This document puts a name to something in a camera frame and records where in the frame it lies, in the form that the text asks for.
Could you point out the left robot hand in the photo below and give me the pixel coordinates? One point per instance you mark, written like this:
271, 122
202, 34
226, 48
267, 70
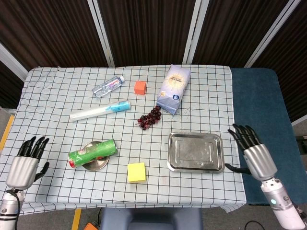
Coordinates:
22, 170

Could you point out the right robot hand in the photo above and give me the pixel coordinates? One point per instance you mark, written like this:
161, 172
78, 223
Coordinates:
259, 160

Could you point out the green chips can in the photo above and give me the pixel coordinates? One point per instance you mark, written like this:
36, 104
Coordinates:
93, 153

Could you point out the yellow foam block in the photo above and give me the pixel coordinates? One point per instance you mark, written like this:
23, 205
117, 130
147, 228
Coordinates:
136, 173

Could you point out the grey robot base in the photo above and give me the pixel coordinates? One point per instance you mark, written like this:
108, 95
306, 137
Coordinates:
151, 219

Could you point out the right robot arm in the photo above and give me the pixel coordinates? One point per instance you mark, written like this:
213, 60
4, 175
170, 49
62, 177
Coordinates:
280, 203

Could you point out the black box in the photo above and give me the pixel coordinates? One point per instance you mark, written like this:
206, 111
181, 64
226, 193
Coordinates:
302, 141

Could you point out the checkered tablecloth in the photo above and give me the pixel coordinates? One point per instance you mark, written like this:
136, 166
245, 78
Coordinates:
48, 124

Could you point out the rectangular metal tray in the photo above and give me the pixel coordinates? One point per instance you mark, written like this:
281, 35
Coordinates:
195, 152

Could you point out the round metal plate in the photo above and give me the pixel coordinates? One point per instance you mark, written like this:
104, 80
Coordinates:
96, 165

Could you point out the orange floor object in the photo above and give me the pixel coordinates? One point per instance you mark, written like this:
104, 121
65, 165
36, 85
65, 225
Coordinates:
92, 227

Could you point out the white toothpaste tube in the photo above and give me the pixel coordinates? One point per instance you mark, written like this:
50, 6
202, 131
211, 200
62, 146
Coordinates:
96, 111

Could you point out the brown corrugated partition panel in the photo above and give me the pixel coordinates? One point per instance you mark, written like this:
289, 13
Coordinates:
235, 26
292, 60
48, 28
148, 28

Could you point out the pale blue paper bag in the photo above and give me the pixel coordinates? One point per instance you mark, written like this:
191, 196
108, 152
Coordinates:
172, 91

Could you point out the red grape bunch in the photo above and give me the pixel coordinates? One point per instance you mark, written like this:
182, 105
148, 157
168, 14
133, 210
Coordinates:
151, 117

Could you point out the clear plastic water bottle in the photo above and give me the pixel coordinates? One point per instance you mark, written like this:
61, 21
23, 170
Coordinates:
106, 87

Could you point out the orange cube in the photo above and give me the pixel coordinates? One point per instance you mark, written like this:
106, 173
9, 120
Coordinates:
139, 88

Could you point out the white partition post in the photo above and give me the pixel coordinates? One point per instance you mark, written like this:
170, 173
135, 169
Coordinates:
193, 33
102, 36
271, 36
12, 58

